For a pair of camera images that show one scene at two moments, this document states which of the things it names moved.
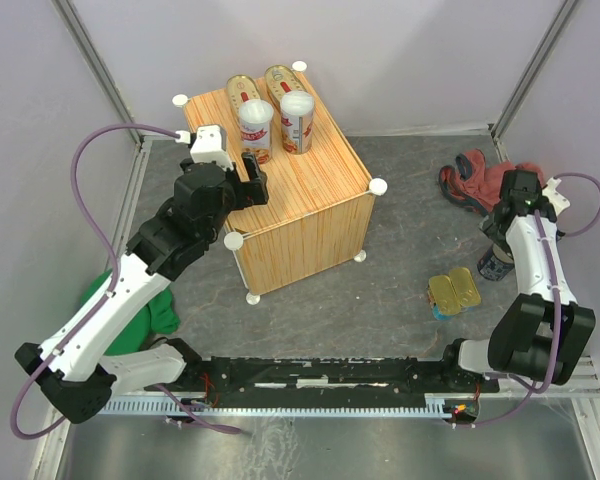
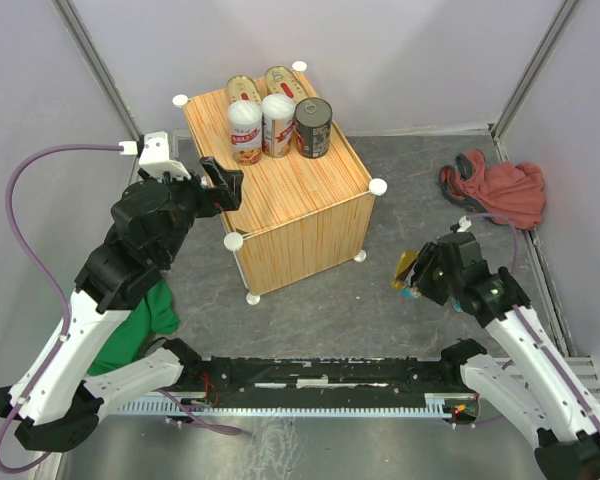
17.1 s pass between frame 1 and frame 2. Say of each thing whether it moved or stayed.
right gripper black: moved
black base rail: stayed
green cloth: stayed
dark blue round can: moved
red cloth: stayed
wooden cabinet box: stayed
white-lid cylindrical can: moved
